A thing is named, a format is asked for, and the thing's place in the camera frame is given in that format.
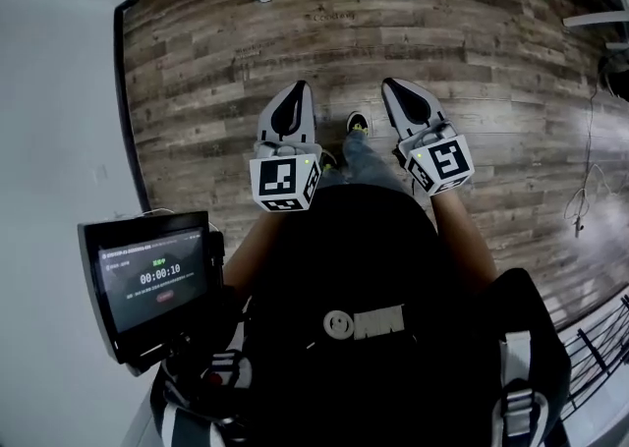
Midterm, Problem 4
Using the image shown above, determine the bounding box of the grey backpack strap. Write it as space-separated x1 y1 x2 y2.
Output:
149 349 255 447
493 329 550 447

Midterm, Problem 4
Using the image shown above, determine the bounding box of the person's left forearm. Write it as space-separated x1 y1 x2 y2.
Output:
223 208 276 297

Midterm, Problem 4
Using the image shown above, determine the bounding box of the white cable with plug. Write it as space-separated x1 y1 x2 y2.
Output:
563 162 620 240

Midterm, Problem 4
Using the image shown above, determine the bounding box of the person's right forearm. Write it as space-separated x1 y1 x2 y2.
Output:
429 189 498 294

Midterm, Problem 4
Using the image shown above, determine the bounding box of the person's left leg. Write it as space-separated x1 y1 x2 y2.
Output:
314 167 351 190

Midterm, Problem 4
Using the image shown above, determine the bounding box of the person's right shoe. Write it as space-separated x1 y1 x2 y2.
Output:
345 110 372 138

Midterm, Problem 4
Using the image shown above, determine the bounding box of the black wire rack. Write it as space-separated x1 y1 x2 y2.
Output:
553 293 629 419

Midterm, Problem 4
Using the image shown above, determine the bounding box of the person's leg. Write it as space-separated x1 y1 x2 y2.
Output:
341 129 412 196
314 167 351 190

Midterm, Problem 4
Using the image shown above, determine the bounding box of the person's right leg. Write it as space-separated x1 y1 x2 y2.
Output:
341 129 412 196

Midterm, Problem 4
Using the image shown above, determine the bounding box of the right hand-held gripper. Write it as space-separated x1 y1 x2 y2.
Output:
381 77 475 198

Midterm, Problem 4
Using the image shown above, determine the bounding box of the thin black floor cable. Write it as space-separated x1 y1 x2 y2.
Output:
582 54 629 194

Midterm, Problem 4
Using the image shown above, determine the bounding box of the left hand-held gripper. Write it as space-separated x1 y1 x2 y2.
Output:
249 81 323 214

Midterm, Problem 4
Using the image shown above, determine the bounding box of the person's black shirt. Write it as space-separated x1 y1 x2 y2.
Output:
146 183 574 447

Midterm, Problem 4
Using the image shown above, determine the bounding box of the black tablet screen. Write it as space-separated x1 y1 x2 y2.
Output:
76 210 212 378

